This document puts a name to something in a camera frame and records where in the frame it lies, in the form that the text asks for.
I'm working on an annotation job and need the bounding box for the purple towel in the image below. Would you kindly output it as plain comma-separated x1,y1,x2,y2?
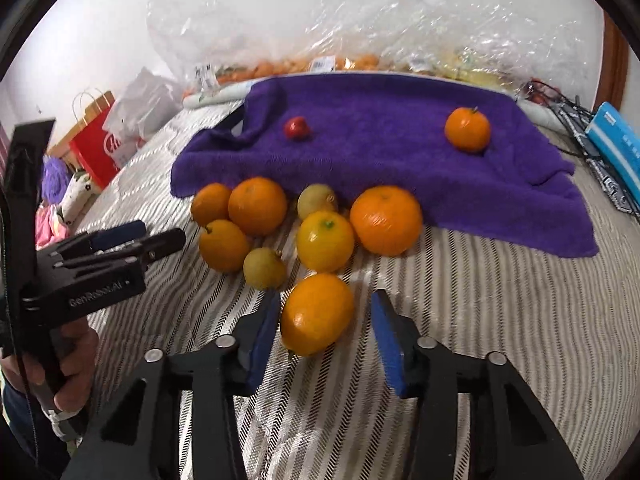
170,74,601,258

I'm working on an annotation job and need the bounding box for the clear bag of yellow fruit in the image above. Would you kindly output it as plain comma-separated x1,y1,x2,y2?
380,0,587,92

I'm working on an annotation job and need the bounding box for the red paper shopping bag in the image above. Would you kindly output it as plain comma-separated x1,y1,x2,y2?
68,89,126,191

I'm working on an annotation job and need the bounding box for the small red fruit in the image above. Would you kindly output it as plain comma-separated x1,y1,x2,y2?
283,116,311,142

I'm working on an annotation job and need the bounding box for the pink cloth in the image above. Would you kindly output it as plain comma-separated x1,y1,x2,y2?
34,204,71,248

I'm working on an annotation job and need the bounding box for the elongated orange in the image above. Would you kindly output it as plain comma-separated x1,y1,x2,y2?
280,273,356,357

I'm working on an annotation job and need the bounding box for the mandarin with green stem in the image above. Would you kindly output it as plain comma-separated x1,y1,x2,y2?
444,106,492,154

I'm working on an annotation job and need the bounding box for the blue tissue pack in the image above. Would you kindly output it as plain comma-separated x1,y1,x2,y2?
584,101,640,201

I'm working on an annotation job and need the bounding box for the large wide orange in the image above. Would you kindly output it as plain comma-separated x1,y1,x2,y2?
349,185,424,257

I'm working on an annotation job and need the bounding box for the person's left forearm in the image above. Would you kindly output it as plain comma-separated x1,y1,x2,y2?
0,385,81,480

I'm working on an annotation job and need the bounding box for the small round orange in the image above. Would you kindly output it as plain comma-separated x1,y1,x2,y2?
190,182,233,227

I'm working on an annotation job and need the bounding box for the yellow-orange round orange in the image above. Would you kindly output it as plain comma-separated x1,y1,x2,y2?
296,210,356,274

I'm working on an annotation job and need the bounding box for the purple plush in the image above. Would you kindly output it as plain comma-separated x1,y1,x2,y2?
41,156,71,206

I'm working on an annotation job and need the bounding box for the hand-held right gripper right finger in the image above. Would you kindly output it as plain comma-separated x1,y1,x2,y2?
370,289,584,480

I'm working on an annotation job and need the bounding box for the person's left hand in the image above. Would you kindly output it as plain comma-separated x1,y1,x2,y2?
1,319,100,414

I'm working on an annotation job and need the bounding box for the medium round orange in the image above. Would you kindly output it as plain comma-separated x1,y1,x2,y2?
228,176,289,237

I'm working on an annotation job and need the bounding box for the white floral cloth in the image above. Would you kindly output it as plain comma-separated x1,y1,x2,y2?
59,170,103,223

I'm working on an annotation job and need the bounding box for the wooden door frame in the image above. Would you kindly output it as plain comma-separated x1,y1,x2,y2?
595,10,633,113

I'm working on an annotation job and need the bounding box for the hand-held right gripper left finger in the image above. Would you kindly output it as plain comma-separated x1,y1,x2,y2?
62,290,282,480

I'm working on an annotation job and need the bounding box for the small orange with stem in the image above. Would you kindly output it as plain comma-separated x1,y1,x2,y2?
199,219,251,274

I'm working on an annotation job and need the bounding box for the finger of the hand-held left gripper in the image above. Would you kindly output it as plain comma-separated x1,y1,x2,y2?
49,220,148,260
52,228,187,273

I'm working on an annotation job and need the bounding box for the clear plastic bag of oranges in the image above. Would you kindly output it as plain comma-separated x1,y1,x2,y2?
146,0,286,100
280,0,451,74

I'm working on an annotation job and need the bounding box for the striped bed cover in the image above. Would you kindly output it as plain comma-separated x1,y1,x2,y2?
75,100,640,480

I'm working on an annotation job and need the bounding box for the white plastic bag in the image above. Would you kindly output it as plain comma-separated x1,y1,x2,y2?
102,66,183,171

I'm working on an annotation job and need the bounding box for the yellow-green round fruit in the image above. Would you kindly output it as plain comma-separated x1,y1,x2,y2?
297,183,339,221
243,247,288,291

